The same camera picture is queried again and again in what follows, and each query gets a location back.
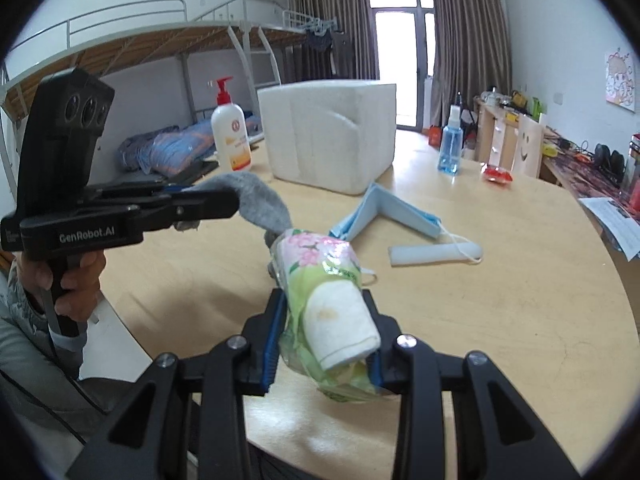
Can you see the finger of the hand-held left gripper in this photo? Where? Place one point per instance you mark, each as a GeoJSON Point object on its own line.
{"type": "Point", "coordinates": [200, 205]}
{"type": "Point", "coordinates": [130, 191]}

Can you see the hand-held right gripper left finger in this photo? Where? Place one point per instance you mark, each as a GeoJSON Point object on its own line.
{"type": "Point", "coordinates": [272, 355]}

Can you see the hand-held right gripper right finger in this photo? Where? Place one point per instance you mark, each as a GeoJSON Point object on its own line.
{"type": "Point", "coordinates": [375, 372]}

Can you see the grey sock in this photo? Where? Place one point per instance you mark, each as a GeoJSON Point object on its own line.
{"type": "Point", "coordinates": [255, 200]}

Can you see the green floral tissue pack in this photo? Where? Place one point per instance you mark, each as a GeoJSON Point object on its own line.
{"type": "Point", "coordinates": [320, 270]}

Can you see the white foam box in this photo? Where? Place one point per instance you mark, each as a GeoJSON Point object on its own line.
{"type": "Point", "coordinates": [320, 135]}

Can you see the blue face mask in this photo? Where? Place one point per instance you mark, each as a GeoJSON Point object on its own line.
{"type": "Point", "coordinates": [395, 210]}

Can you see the person's left forearm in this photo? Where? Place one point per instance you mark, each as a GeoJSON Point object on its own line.
{"type": "Point", "coordinates": [25, 340]}

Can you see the person's left hand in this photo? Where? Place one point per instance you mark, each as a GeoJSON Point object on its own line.
{"type": "Point", "coordinates": [85, 285]}

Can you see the blue orange checked quilt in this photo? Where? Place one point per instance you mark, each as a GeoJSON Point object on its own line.
{"type": "Point", "coordinates": [175, 147]}

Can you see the white lotion pump bottle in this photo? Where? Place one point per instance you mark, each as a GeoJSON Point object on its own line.
{"type": "Point", "coordinates": [231, 135]}

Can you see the metal bunk bed with ladder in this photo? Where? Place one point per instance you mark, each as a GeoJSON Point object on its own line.
{"type": "Point", "coordinates": [125, 55]}

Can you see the white folded face mask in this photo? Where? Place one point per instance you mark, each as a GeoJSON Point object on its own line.
{"type": "Point", "coordinates": [430, 255]}

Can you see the dark hanging clothes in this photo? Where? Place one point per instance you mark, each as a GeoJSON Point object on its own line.
{"type": "Point", "coordinates": [317, 41]}

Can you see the person's torso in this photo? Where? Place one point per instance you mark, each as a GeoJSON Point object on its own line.
{"type": "Point", "coordinates": [50, 410]}

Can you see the red snack packet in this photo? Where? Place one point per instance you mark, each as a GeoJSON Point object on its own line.
{"type": "Point", "coordinates": [497, 175]}

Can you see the blue spray bottle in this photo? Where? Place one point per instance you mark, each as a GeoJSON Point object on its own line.
{"type": "Point", "coordinates": [450, 145]}

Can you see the brown curtain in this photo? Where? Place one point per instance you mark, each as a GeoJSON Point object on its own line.
{"type": "Point", "coordinates": [350, 10]}
{"type": "Point", "coordinates": [470, 45]}

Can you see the glass balcony door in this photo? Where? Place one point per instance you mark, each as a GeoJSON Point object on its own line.
{"type": "Point", "coordinates": [400, 50]}

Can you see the light wood desk with drawers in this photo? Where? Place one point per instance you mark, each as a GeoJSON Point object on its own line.
{"type": "Point", "coordinates": [495, 130]}

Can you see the wooden smiley face chair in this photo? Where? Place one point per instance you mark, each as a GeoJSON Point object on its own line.
{"type": "Point", "coordinates": [527, 145]}

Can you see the desk with patterned cover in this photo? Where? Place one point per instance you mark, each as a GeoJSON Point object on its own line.
{"type": "Point", "coordinates": [585, 185]}

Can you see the printed paper sheet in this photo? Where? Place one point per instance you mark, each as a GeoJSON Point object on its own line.
{"type": "Point", "coordinates": [612, 220]}

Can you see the small yellow object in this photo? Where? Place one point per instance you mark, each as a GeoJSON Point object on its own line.
{"type": "Point", "coordinates": [550, 150]}

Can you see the green packet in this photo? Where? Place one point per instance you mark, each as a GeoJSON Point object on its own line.
{"type": "Point", "coordinates": [537, 106]}

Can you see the black headphones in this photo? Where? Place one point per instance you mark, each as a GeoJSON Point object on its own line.
{"type": "Point", "coordinates": [607, 157]}

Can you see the group of toiletry bottles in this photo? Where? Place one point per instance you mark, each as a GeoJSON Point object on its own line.
{"type": "Point", "coordinates": [631, 165]}

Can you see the pink cartoon wall picture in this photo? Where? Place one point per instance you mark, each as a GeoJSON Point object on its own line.
{"type": "Point", "coordinates": [620, 80]}

